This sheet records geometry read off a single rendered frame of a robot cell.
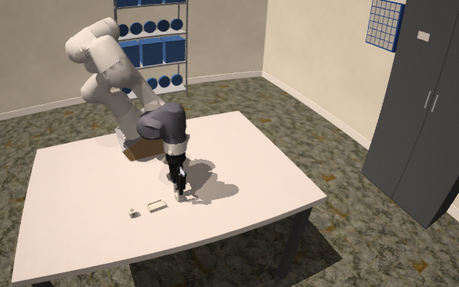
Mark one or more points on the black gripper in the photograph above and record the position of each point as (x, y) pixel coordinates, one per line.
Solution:
(179, 180)

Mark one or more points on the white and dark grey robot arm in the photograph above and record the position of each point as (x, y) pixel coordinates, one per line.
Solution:
(160, 120)

